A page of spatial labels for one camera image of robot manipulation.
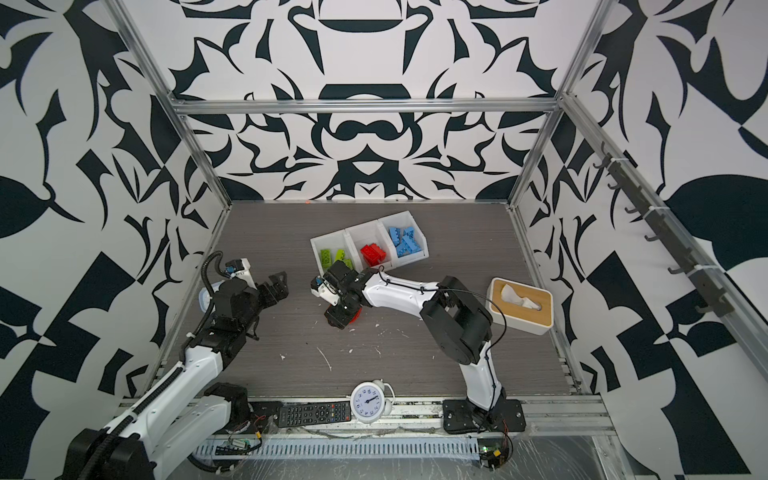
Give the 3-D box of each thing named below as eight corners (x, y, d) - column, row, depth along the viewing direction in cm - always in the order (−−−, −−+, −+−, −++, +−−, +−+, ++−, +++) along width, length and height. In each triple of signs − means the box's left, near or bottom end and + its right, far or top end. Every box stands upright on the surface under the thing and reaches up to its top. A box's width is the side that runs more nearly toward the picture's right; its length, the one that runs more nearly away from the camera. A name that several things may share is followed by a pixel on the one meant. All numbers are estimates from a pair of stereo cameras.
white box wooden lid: (484, 323, 92) (493, 309, 85) (487, 285, 101) (496, 270, 93) (544, 338, 89) (559, 326, 82) (543, 299, 98) (555, 284, 90)
